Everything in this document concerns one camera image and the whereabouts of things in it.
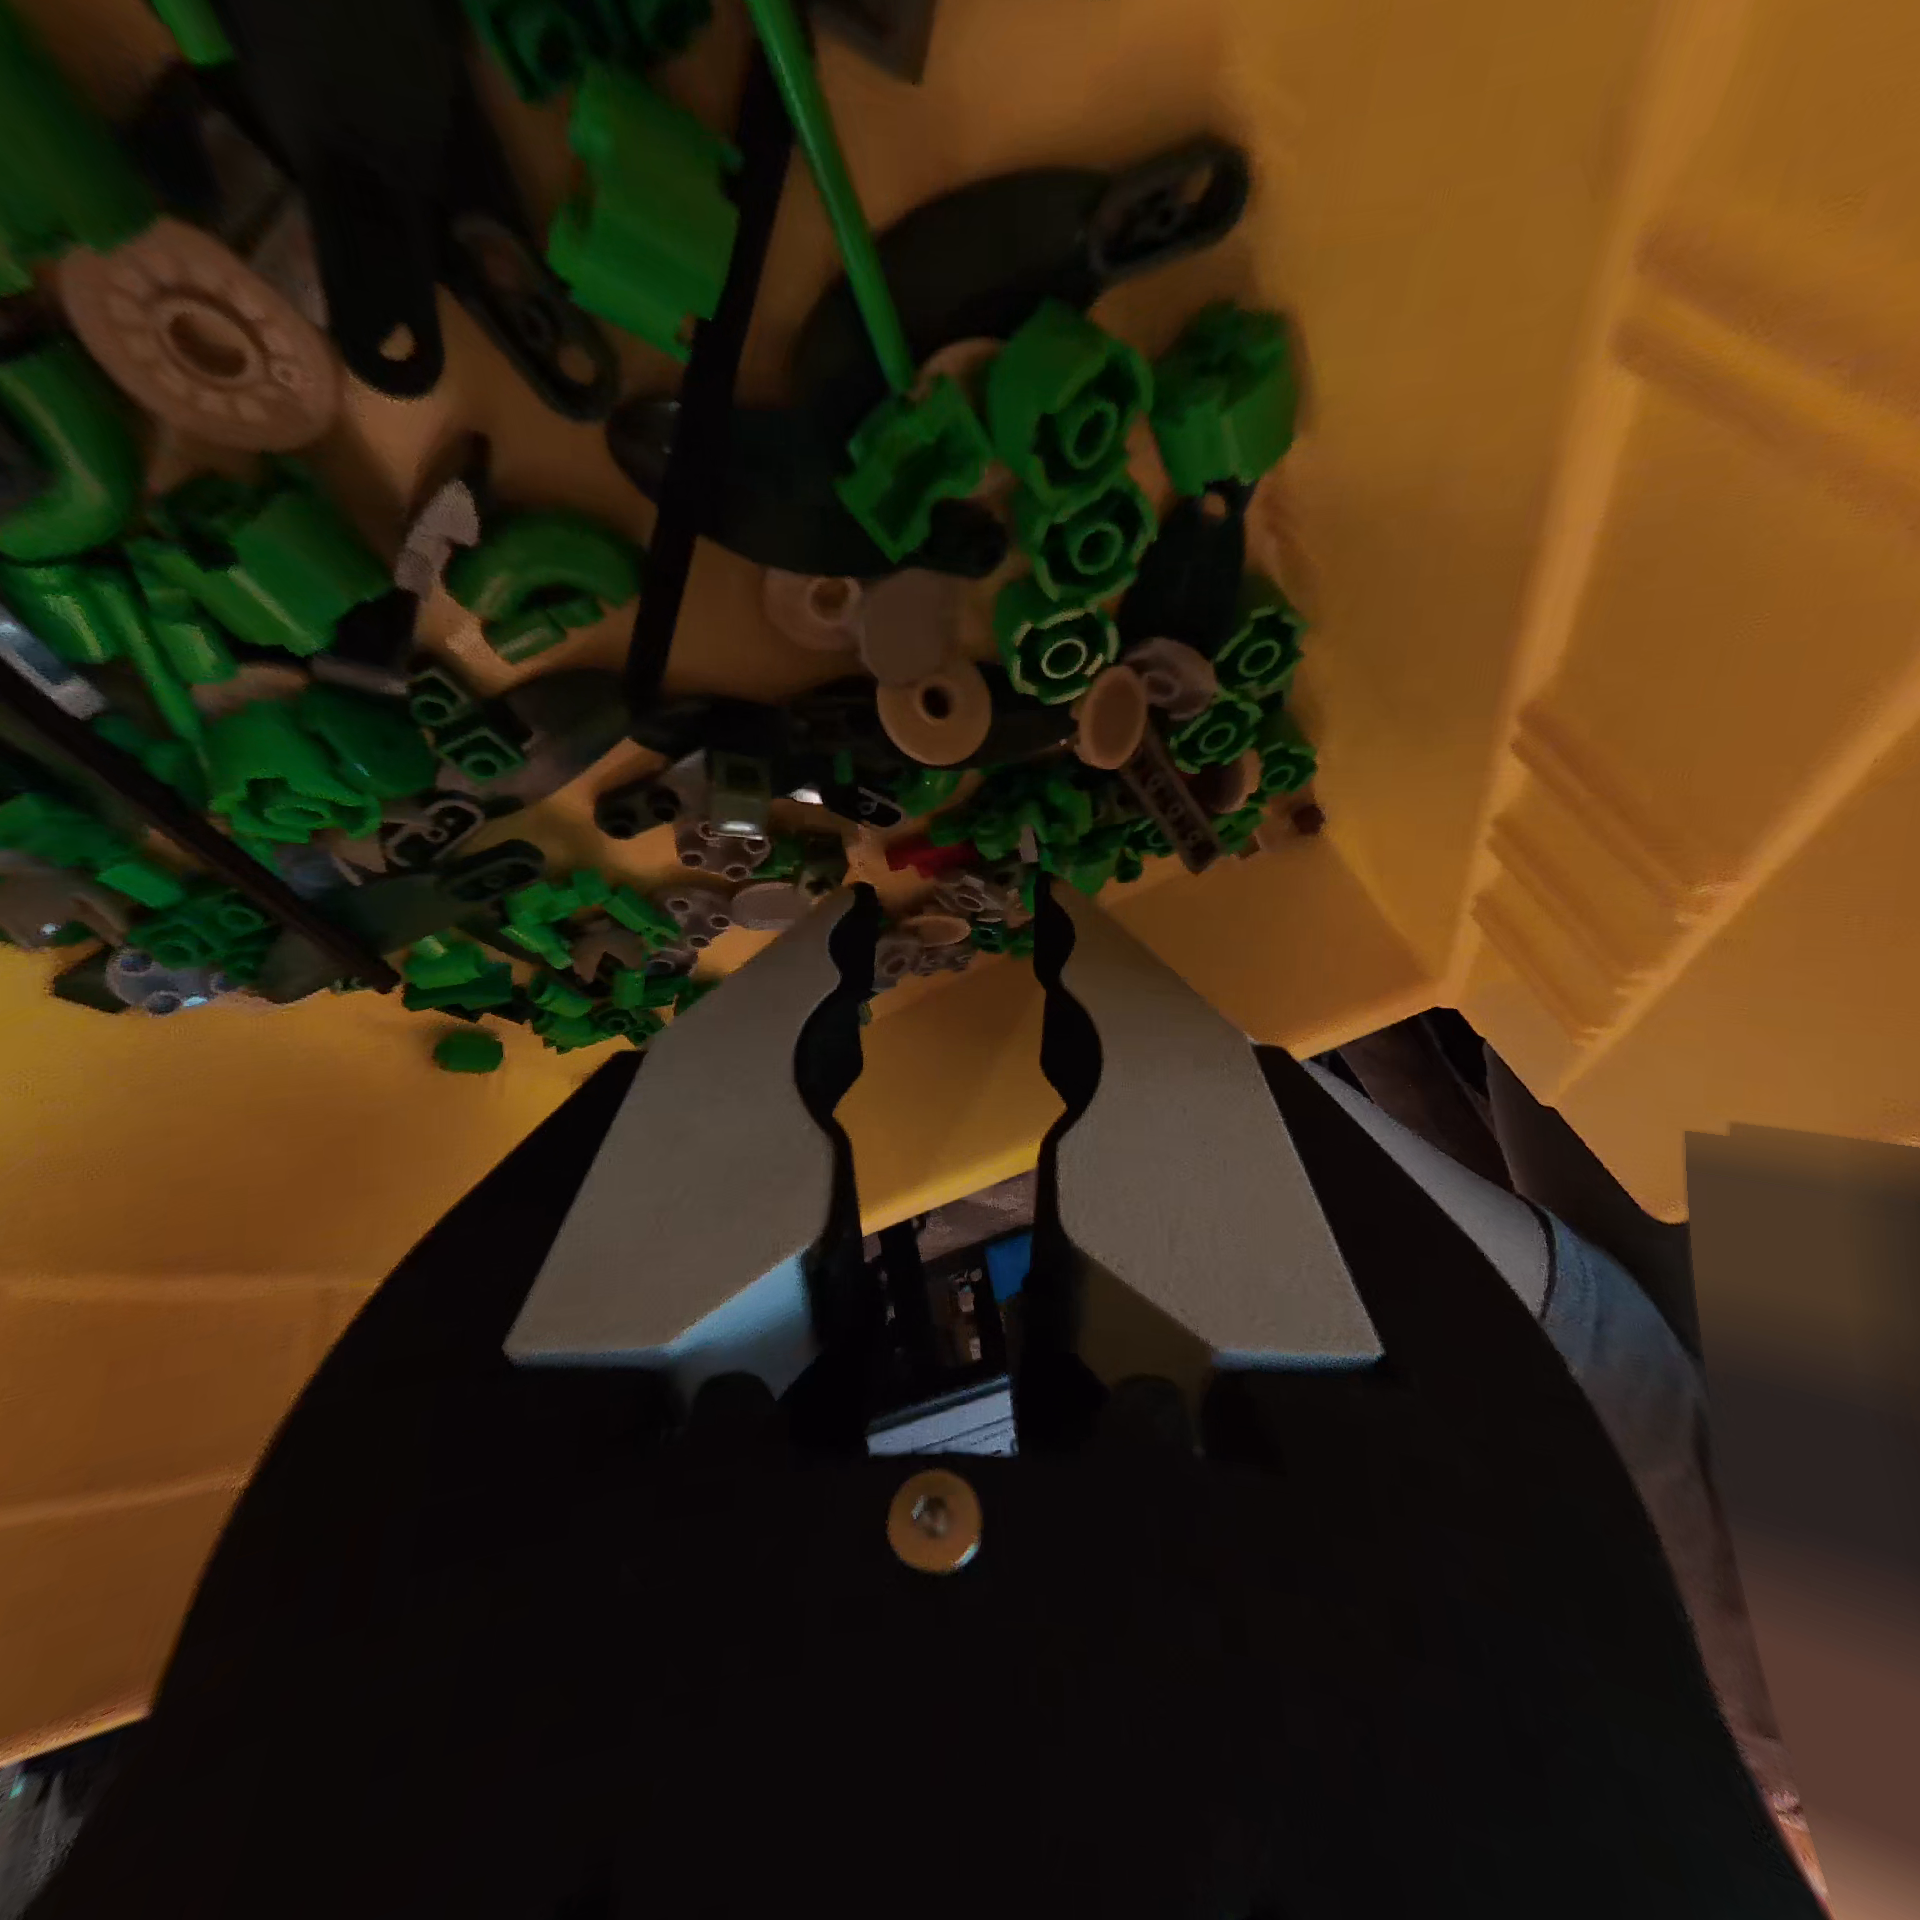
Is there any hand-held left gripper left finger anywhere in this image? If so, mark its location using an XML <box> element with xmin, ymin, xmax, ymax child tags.
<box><xmin>504</xmin><ymin>883</ymin><xmax>884</xmax><ymax>1453</ymax></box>

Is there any yellow plastic bin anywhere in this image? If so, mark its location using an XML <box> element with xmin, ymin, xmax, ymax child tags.
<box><xmin>0</xmin><ymin>0</ymin><xmax>1920</xmax><ymax>1764</ymax></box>

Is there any person's light clothing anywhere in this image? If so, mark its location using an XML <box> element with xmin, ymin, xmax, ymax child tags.
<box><xmin>1306</xmin><ymin>1050</ymin><xmax>1705</xmax><ymax>1652</ymax></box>

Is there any pile of small bricks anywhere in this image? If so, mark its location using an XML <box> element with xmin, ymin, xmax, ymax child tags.
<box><xmin>0</xmin><ymin>0</ymin><xmax>1322</xmax><ymax>1075</ymax></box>

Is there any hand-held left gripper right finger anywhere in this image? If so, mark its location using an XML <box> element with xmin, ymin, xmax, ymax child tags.
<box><xmin>1026</xmin><ymin>878</ymin><xmax>1385</xmax><ymax>1456</ymax></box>

